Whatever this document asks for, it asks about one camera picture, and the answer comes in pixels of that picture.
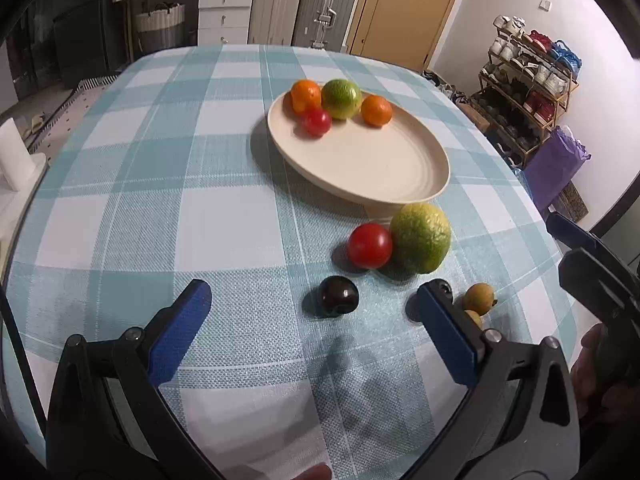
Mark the wooden shoe rack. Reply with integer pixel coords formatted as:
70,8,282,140
470,32,579,169

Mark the cream round plate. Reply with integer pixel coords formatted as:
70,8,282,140
267,93,450,206

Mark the person's left hand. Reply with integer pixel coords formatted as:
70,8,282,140
293,463,333,480

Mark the orange tangerine on plate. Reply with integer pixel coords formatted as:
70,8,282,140
360,96,393,128

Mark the small green lime on plate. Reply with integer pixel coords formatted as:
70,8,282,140
321,79,362,120

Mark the white paper roll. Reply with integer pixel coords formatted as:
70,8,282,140
0,118,36,192

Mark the silver aluminium suitcase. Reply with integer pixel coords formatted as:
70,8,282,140
292,0,355,52

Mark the person's right hand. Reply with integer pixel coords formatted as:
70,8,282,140
570,323,639,422

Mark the orange tangerine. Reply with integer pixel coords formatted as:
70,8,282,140
360,96,393,128
290,79,322,116

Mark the beige ribbed suitcase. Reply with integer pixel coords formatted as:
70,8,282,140
247,0,299,46

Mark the woven laundry basket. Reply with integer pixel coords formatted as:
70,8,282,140
134,2,186,54

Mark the purple bag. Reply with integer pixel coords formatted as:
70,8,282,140
524,126,591,214

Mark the brown longan fruit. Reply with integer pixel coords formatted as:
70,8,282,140
462,283,498,316
465,310,483,330

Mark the red tomato beside lemon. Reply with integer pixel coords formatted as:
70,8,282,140
347,222,393,270

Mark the red tomato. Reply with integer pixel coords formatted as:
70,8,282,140
347,222,393,270
303,107,332,138

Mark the large green yellow lemon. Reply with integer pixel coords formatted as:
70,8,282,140
390,203,451,274

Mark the teal checkered tablecloth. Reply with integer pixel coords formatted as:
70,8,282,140
8,46,578,479

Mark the wooden yellow door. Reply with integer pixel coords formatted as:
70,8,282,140
347,0,456,72

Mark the dark plum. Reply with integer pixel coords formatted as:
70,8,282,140
435,278,454,304
319,275,359,316

